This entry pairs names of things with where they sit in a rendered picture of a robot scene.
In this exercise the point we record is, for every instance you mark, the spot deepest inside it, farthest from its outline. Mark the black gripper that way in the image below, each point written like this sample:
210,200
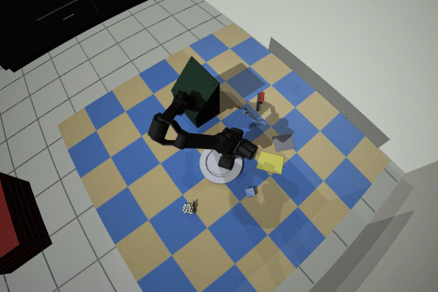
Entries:
227,161

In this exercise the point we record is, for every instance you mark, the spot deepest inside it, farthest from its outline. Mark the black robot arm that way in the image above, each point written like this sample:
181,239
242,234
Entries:
228,142

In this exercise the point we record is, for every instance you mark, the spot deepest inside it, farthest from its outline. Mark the yellow flat rectangular pad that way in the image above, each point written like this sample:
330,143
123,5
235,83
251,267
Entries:
270,162

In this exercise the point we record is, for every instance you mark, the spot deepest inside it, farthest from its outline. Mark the white round bead board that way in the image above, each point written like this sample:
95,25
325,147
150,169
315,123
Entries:
211,171

